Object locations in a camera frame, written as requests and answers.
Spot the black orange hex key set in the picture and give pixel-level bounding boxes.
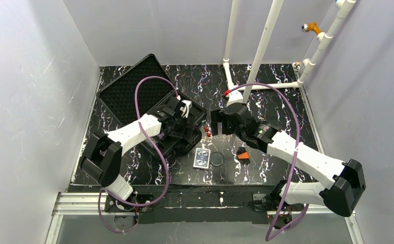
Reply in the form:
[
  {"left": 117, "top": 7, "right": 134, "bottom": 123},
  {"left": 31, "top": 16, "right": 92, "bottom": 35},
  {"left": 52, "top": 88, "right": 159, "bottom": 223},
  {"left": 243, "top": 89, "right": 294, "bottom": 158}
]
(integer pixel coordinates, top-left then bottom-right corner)
[{"left": 236, "top": 147, "right": 250, "bottom": 165}]

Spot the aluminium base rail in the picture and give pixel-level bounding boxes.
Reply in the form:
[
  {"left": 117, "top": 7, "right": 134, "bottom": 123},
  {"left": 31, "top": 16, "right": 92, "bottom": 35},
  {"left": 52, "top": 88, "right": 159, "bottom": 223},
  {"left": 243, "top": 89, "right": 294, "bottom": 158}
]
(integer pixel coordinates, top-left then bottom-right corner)
[{"left": 45, "top": 190, "right": 365, "bottom": 244}]

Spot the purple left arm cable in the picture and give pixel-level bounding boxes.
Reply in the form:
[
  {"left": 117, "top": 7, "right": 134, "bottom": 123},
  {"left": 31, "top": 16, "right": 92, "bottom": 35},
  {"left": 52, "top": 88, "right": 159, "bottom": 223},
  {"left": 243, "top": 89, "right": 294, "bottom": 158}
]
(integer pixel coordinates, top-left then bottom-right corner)
[{"left": 98, "top": 76, "right": 180, "bottom": 234}]

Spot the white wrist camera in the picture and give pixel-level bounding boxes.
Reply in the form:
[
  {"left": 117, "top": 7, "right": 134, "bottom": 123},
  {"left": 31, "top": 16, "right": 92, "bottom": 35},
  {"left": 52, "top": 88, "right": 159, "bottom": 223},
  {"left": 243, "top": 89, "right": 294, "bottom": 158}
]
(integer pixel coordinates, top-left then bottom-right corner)
[
  {"left": 178, "top": 100, "right": 192, "bottom": 118},
  {"left": 224, "top": 89, "right": 243, "bottom": 107}
]

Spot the blue playing card deck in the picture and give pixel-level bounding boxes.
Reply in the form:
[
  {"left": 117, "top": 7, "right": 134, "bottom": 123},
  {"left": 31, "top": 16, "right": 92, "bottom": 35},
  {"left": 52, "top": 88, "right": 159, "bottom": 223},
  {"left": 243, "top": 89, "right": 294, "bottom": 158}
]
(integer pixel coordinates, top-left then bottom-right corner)
[{"left": 193, "top": 148, "right": 210, "bottom": 170}]

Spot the white PVC pipe frame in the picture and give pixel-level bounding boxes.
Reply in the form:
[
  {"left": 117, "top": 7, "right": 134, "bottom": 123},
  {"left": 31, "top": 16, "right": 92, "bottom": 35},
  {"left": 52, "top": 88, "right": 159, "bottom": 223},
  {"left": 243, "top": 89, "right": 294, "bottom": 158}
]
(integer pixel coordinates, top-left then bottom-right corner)
[{"left": 220, "top": 1, "right": 356, "bottom": 89}]

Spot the purple poker chip stack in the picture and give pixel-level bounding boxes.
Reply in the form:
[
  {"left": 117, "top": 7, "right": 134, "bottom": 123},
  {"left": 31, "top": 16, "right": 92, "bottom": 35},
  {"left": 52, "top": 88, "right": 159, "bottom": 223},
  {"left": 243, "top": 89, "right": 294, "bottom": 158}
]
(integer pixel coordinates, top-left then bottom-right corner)
[{"left": 158, "top": 133, "right": 166, "bottom": 140}]

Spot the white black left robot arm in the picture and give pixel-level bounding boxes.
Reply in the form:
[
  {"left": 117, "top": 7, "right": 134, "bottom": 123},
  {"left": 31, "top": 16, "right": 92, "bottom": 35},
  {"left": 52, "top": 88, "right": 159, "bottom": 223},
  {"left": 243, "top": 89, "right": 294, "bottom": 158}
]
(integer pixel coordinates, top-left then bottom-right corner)
[{"left": 78, "top": 96, "right": 196, "bottom": 207}]

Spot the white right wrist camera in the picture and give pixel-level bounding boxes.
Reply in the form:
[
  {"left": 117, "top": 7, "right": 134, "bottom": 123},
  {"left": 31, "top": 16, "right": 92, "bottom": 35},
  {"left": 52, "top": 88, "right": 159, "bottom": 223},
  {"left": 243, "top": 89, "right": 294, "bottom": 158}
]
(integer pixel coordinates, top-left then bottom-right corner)
[{"left": 224, "top": 89, "right": 243, "bottom": 107}]

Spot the black poker set case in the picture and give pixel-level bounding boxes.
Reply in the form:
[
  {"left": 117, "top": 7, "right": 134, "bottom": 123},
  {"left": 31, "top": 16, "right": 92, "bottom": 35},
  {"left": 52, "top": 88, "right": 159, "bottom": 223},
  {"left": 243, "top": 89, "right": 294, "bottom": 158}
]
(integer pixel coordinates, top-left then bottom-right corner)
[{"left": 98, "top": 54, "right": 207, "bottom": 157}]

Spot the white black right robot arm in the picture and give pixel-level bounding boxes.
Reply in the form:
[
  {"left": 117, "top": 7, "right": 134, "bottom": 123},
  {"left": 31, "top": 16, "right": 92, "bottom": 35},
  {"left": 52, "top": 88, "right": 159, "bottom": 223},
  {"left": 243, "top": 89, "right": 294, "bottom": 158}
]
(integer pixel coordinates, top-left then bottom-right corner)
[{"left": 210, "top": 103, "right": 366, "bottom": 217}]

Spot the orange mounted camera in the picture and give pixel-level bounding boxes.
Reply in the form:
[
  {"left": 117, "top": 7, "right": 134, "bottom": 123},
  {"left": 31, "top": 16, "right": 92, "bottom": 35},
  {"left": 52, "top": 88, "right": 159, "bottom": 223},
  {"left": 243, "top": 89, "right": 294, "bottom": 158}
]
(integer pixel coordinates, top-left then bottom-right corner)
[{"left": 301, "top": 22, "right": 321, "bottom": 35}]

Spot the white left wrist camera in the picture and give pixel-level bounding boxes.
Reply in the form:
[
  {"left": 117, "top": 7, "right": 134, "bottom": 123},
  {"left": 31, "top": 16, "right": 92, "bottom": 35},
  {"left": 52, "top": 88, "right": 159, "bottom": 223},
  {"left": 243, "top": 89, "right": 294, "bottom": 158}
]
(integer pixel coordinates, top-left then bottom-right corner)
[{"left": 178, "top": 100, "right": 192, "bottom": 118}]

